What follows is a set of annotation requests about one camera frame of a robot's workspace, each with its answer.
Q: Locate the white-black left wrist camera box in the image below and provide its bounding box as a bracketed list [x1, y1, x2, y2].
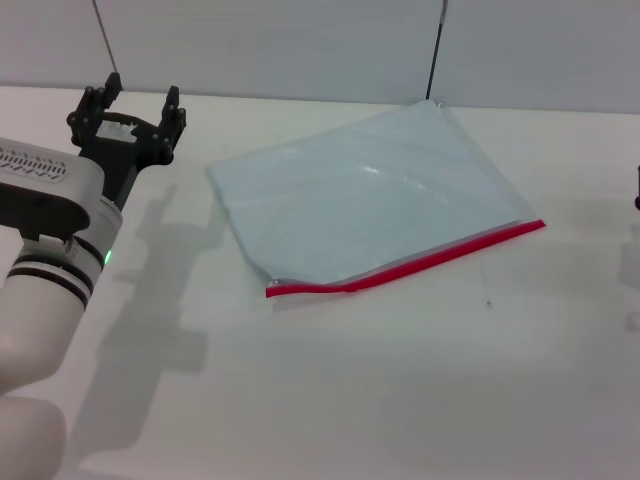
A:
[0, 136, 107, 240]

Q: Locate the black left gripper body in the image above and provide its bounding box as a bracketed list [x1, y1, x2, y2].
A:
[79, 112, 174, 209]

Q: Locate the clear document bag red zipper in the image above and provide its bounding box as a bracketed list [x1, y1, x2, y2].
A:
[205, 98, 547, 301]

